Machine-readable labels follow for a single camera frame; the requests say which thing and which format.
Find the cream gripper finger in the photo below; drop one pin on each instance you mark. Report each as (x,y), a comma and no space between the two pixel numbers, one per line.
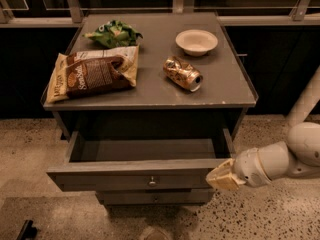
(224,176)

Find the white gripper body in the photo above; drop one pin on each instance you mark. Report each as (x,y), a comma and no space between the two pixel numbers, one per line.
(247,166)

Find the grey top drawer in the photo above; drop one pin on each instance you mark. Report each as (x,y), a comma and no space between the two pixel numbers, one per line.
(132,165)

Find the grey drawer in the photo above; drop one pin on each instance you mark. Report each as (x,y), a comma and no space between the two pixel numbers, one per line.
(155,197)
(132,165)

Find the round robot base foot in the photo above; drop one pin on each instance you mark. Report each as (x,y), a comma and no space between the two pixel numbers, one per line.
(151,233)

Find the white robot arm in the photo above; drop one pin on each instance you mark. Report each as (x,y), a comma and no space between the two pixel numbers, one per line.
(296,157)

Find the grey drawer cabinet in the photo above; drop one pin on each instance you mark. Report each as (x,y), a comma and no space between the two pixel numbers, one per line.
(157,108)

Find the grey bottom drawer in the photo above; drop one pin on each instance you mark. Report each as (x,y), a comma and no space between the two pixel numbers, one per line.
(155,197)

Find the crushed orange soda can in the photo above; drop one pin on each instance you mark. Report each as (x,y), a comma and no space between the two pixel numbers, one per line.
(183,73)

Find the white ceramic bowl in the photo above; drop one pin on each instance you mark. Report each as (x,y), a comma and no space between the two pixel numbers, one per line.
(196,43)

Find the brown sea salt chip bag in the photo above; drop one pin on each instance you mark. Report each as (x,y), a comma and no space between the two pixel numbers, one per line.
(93,72)

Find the green crumpled chip bag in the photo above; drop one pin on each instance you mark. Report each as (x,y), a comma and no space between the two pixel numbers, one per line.
(113,34)

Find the black object on floor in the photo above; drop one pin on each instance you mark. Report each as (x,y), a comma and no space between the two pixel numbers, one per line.
(28,231)

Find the metal railing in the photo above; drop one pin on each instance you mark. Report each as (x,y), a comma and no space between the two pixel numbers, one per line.
(60,13)

